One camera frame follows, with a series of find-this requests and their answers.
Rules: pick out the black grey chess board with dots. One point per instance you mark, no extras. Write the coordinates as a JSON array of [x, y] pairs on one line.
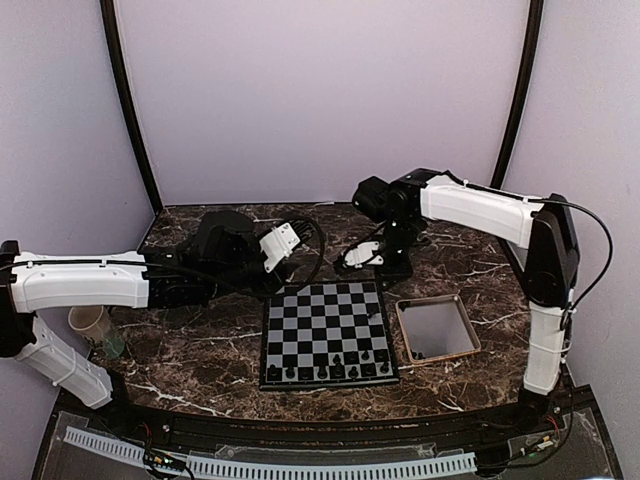
[[307, 327]]

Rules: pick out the black frame post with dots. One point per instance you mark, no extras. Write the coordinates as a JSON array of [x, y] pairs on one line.
[[123, 89], [520, 93]]

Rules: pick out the left black frame post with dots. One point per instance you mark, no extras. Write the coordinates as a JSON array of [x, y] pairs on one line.
[[123, 89]]

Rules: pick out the right black frame post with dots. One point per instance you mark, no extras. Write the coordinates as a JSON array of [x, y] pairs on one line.
[[520, 93]]

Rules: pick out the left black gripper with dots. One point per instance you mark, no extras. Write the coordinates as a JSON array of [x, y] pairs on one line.
[[269, 288]]

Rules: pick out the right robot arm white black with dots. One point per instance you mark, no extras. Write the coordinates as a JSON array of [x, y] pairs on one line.
[[542, 227]]

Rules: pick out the small green circuit board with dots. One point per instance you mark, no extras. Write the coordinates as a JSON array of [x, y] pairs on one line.
[[158, 459]]

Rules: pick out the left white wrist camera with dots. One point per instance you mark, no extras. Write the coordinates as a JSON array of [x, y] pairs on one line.
[[278, 244]]

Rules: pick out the wooden tray with dark base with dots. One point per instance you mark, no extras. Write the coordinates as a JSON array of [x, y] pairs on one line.
[[439, 327]]

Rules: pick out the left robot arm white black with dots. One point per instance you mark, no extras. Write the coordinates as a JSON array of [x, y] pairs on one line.
[[152, 279]]

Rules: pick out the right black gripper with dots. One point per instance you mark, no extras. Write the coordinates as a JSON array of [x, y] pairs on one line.
[[400, 272]]

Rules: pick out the beige paper cup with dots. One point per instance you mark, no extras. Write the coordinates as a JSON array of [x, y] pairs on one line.
[[94, 323]]

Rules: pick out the black front rail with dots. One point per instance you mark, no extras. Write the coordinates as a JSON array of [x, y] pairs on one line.
[[466, 429]]

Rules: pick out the white slotted cable duct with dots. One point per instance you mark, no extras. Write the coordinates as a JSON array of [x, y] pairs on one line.
[[201, 467]]

